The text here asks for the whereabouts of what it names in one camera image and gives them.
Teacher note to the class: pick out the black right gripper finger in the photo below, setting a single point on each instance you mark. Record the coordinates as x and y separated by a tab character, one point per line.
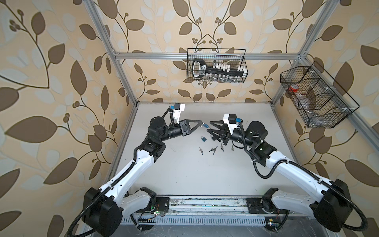
217	134
219	124

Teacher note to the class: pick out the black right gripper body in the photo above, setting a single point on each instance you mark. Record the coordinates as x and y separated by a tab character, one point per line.
237	137

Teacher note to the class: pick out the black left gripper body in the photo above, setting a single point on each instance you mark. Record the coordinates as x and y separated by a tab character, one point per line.
176	131

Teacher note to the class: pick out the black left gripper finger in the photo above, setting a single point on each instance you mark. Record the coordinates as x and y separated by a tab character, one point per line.
193	126
191	120

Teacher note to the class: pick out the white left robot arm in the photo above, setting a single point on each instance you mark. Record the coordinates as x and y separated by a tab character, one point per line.
104	208

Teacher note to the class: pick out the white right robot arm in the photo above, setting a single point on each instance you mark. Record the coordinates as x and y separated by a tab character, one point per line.
327	201

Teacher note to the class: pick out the black padlock silver keys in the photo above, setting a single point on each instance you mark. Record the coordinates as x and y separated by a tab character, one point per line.
213	150

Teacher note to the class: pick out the red capped clear bottle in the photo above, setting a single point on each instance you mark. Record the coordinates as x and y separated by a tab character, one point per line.
295	93

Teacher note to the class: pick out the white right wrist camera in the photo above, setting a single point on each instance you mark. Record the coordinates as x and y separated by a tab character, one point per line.
232	122

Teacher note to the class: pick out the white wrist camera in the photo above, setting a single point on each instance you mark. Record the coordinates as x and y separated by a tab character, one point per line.
232	122
175	112

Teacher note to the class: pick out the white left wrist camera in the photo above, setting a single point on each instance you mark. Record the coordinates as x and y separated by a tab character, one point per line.
175	112

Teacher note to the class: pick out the black wire basket rear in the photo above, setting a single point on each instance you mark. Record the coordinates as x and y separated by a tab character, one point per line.
232	56

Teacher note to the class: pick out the black wire basket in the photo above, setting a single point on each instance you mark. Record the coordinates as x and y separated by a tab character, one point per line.
330	101
232	56

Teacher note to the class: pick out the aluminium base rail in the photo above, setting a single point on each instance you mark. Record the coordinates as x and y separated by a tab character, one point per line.
219	211

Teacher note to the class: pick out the black wire basket right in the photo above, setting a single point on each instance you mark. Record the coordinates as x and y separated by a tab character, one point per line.
330	101

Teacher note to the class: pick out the aluminium frame profile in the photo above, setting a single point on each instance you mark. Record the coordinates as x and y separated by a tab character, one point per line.
149	42

